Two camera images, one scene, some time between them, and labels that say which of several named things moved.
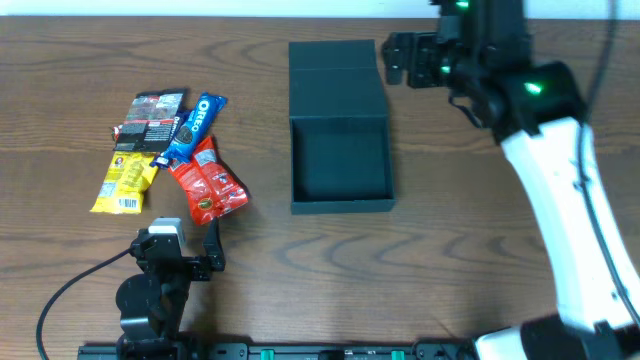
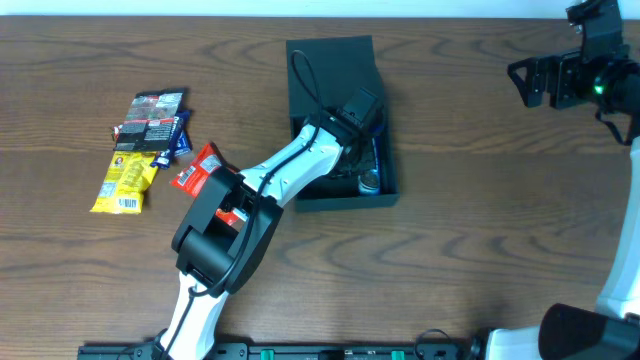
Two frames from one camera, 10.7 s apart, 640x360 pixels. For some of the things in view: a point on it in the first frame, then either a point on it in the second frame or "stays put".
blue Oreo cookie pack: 193,133 -> 369,183
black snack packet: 150,122 stays put
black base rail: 275,351 stays put
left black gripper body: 187,267 -> 357,145
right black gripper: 417,60 -> 553,80
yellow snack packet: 127,178 stays put
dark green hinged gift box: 340,146 stays put
